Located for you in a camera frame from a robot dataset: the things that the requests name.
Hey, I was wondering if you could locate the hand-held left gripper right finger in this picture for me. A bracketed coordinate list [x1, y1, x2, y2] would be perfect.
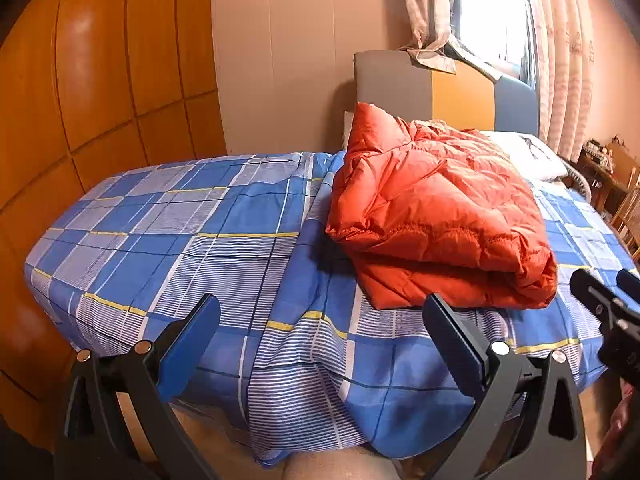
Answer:
[421, 293, 587, 480]

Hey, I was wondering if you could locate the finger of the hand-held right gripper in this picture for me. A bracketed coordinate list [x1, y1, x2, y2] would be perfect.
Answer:
[615, 268, 640, 306]
[569, 268, 621, 326]

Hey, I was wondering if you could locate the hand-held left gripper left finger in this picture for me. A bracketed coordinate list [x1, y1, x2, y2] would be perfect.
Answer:
[53, 293, 221, 480]

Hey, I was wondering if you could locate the orange puffer jacket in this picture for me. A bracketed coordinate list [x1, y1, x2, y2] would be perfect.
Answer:
[324, 102, 559, 311]

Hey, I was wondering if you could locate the wooden woven chair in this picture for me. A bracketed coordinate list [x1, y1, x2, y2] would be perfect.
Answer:
[609, 167, 640, 258]

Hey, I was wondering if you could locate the bed with blue plaid sheet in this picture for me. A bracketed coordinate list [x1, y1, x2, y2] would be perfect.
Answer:
[24, 149, 640, 467]

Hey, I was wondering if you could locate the pink red cloth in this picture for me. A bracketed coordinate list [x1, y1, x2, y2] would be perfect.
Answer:
[589, 382, 640, 480]

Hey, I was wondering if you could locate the cluttered wooden desk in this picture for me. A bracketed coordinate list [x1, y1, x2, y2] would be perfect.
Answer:
[577, 135, 640, 213]

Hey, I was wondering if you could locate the white printed pillow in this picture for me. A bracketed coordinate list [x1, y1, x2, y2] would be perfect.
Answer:
[479, 130, 569, 182]

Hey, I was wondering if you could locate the person's grey trouser leg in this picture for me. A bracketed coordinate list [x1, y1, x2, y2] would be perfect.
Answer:
[279, 447, 402, 480]

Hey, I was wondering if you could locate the long pink patterned curtain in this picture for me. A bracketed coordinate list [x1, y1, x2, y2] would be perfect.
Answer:
[520, 0, 600, 161]

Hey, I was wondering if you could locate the wooden wardrobe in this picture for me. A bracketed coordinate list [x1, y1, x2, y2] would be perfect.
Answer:
[0, 0, 230, 461]

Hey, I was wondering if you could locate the grey yellow blue headboard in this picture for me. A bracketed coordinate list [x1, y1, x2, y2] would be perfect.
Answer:
[353, 50, 541, 140]

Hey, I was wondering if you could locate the grey shiny window drape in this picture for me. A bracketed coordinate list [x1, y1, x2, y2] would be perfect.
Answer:
[444, 30, 502, 82]

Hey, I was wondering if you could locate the window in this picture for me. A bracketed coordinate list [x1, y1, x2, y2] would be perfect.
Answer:
[452, 0, 538, 81]

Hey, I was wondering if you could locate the short pink patterned curtain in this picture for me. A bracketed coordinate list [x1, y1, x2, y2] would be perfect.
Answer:
[395, 0, 458, 75]

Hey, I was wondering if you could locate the grey curved bed rail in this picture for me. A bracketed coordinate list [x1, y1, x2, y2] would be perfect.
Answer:
[561, 171, 595, 207]

